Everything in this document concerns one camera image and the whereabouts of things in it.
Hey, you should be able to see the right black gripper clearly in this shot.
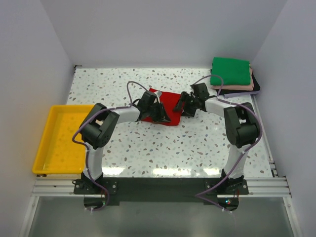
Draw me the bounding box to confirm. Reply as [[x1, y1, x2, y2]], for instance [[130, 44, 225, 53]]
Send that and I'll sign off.
[[172, 92, 199, 118]]

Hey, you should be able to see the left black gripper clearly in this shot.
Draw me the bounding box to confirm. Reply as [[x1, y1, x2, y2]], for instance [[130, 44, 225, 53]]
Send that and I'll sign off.
[[147, 102, 170, 123]]

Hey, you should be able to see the red t shirt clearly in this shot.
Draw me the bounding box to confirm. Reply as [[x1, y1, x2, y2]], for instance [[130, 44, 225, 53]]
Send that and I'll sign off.
[[142, 91, 182, 126]]

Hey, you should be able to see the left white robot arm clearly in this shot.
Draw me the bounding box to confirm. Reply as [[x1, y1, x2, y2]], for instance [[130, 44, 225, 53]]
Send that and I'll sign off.
[[75, 91, 171, 194]]

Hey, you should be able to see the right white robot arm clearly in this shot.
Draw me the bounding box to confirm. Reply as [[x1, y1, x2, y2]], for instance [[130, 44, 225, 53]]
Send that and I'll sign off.
[[173, 83, 263, 194]]

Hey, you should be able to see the folded green t shirt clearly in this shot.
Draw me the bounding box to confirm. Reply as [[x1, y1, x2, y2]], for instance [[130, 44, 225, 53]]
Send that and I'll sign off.
[[210, 57, 251, 86]]

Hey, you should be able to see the folded pink t shirt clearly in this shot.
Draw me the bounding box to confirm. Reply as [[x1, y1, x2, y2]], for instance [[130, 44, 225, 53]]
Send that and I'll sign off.
[[211, 63, 254, 91]]

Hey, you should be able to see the folded black t shirt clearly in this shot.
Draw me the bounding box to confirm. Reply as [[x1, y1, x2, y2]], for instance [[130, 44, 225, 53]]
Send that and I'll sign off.
[[220, 74, 261, 98]]

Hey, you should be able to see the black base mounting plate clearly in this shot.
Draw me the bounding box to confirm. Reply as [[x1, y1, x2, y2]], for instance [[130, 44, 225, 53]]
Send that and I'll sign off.
[[72, 176, 249, 210]]

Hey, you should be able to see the yellow plastic bin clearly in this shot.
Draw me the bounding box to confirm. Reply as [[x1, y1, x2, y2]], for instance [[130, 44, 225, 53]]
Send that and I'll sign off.
[[32, 105, 93, 175]]

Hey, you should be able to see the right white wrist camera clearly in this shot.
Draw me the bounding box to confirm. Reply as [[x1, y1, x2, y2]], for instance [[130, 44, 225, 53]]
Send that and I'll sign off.
[[190, 84, 195, 97]]

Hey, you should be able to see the aluminium frame rail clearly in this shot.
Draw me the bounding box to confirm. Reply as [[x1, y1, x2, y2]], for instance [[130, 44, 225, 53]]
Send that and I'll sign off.
[[18, 94, 303, 237]]

